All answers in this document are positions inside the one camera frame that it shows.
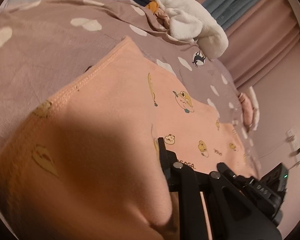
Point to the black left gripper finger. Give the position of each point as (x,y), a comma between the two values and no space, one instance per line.
(210,207)

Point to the peach cartoon print shirt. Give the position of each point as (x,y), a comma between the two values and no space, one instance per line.
(85,164)

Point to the folded cream garment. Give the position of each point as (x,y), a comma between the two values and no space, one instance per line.
(256,108)

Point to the pink curtain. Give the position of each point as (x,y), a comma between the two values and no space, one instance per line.
(259,40)

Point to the white fluffy garment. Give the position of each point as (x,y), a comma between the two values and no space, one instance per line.
(189,20)

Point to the brown polka dot blanket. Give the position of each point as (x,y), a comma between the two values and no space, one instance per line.
(45,45)

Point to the white wall socket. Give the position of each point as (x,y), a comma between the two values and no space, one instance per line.
(293,140)

